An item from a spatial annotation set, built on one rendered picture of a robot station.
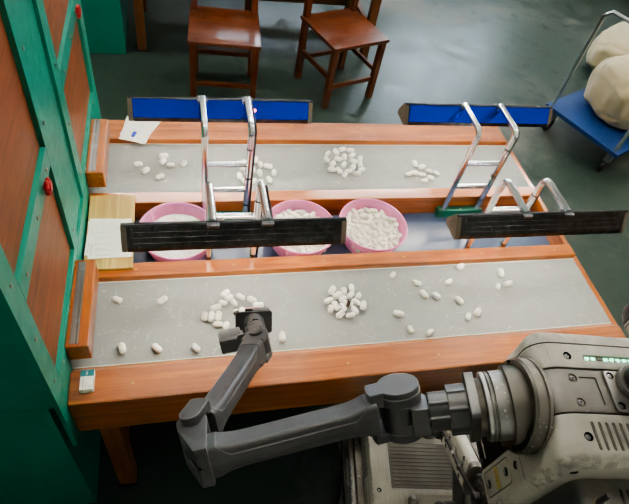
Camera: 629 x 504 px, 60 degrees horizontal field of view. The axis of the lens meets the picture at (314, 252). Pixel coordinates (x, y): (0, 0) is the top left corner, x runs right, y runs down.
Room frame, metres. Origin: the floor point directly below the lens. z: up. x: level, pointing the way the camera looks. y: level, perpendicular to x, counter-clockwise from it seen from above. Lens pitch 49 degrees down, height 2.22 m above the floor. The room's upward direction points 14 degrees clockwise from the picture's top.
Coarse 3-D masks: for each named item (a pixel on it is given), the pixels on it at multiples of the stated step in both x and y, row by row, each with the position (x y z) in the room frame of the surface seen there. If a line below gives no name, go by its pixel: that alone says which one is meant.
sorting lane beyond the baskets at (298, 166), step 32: (128, 160) 1.50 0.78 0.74; (192, 160) 1.58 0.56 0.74; (224, 160) 1.63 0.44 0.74; (288, 160) 1.72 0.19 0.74; (320, 160) 1.77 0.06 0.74; (384, 160) 1.87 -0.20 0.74; (416, 160) 1.92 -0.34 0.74; (448, 160) 1.98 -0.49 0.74; (480, 160) 2.03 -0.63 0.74; (512, 160) 2.09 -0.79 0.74; (96, 192) 1.30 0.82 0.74; (128, 192) 1.33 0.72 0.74
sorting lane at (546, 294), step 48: (144, 288) 0.95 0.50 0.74; (192, 288) 0.99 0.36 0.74; (240, 288) 1.04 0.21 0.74; (288, 288) 1.08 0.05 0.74; (336, 288) 1.13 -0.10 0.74; (384, 288) 1.18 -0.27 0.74; (432, 288) 1.23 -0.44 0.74; (480, 288) 1.29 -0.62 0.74; (528, 288) 1.34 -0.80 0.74; (576, 288) 1.40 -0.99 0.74; (96, 336) 0.74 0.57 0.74; (144, 336) 0.78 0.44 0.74; (192, 336) 0.82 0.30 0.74; (288, 336) 0.90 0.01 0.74; (336, 336) 0.94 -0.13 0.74; (384, 336) 0.99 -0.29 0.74; (432, 336) 1.03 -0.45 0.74
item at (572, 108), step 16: (624, 16) 3.48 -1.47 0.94; (592, 32) 3.57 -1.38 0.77; (576, 64) 3.57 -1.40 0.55; (576, 96) 3.79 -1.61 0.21; (560, 112) 3.52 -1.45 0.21; (576, 112) 3.57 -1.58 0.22; (592, 112) 3.62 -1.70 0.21; (544, 128) 3.57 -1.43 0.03; (576, 128) 3.40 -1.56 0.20; (592, 128) 3.41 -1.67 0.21; (608, 128) 3.46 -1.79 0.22; (608, 144) 3.27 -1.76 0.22; (624, 144) 3.31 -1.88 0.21; (608, 160) 3.23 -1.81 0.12
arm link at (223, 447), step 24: (384, 384) 0.49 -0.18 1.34; (408, 384) 0.49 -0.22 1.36; (336, 408) 0.44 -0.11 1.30; (360, 408) 0.43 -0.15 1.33; (192, 432) 0.35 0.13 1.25; (216, 432) 0.36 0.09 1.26; (240, 432) 0.36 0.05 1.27; (264, 432) 0.37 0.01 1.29; (288, 432) 0.37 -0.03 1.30; (312, 432) 0.38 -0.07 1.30; (336, 432) 0.39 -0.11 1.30; (360, 432) 0.40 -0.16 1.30; (384, 432) 0.42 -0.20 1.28; (192, 456) 0.31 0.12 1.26; (216, 456) 0.31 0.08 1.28; (240, 456) 0.32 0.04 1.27; (264, 456) 0.33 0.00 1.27
